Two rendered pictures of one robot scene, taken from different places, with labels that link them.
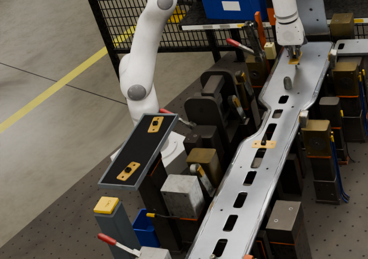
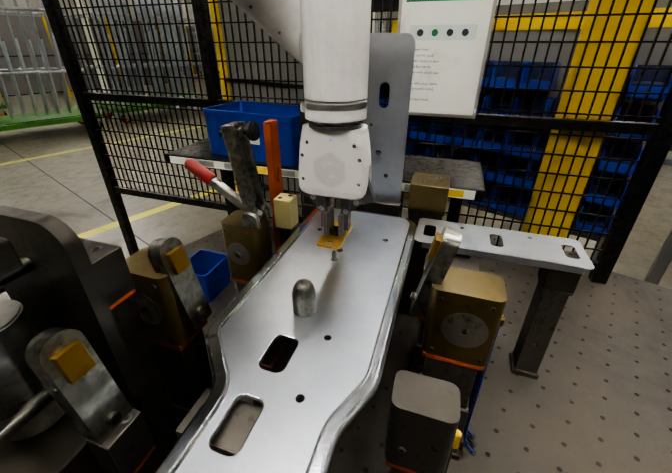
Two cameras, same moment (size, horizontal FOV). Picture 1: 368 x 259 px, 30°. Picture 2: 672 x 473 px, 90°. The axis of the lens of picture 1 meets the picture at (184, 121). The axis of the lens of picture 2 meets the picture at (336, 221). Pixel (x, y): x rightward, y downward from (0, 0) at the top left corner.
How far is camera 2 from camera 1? 2.19 m
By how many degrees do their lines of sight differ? 14
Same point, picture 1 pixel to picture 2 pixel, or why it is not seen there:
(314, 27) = (377, 188)
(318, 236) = not seen: outside the picture
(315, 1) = (391, 137)
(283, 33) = (319, 159)
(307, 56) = (360, 237)
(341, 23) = (433, 186)
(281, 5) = (327, 59)
